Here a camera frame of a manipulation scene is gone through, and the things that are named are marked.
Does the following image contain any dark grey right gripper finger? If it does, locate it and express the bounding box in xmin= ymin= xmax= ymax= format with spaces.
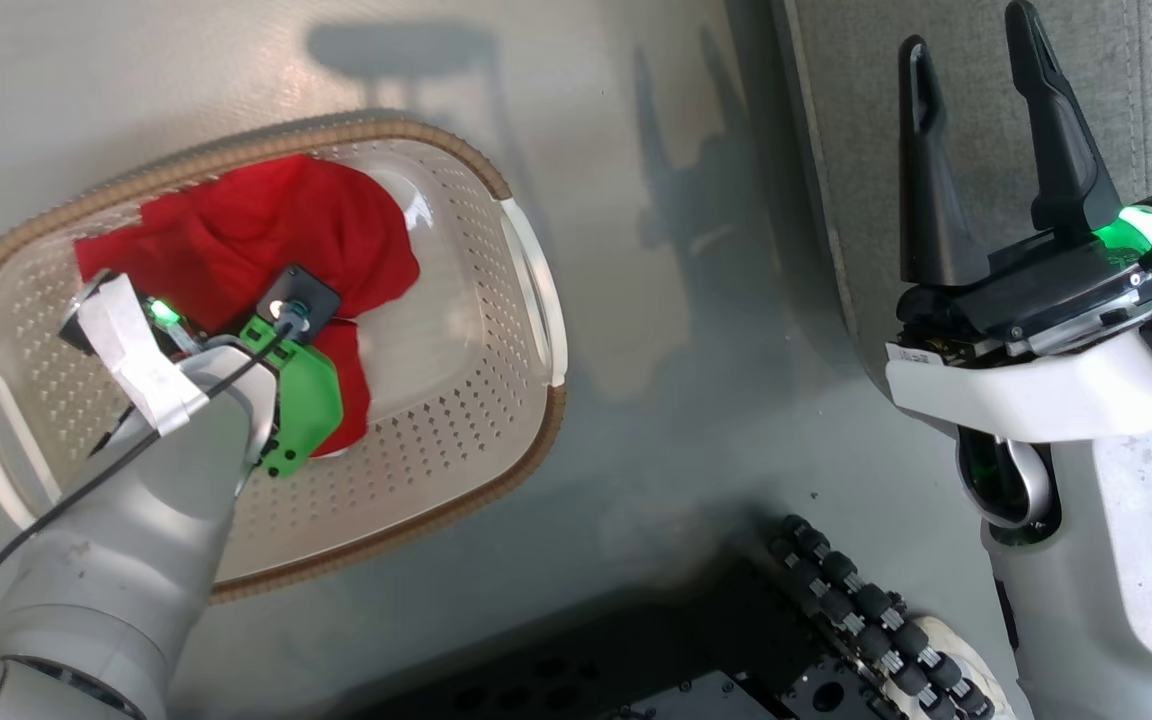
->
xmin=1005 ymin=0 xmax=1124 ymax=246
xmin=898 ymin=35 xmax=989 ymax=289

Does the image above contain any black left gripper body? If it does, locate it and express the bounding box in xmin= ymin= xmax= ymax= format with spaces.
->
xmin=58 ymin=268 xmax=215 ymax=361

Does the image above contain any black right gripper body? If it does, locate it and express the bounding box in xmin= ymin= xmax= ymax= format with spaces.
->
xmin=896 ymin=205 xmax=1152 ymax=363

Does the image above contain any red cloth garment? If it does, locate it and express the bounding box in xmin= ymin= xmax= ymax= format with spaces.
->
xmin=74 ymin=153 xmax=422 ymax=459

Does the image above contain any white tape strip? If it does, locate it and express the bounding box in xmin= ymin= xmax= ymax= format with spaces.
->
xmin=78 ymin=274 xmax=209 ymax=437

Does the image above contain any white perforated laundry basket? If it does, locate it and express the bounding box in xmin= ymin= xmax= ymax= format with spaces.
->
xmin=0 ymin=118 xmax=569 ymax=605

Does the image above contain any black roller omni wheel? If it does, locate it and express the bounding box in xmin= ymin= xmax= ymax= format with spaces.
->
xmin=768 ymin=514 xmax=1019 ymax=720

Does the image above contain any thin black cable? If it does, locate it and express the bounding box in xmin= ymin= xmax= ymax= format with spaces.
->
xmin=0 ymin=318 xmax=302 ymax=666

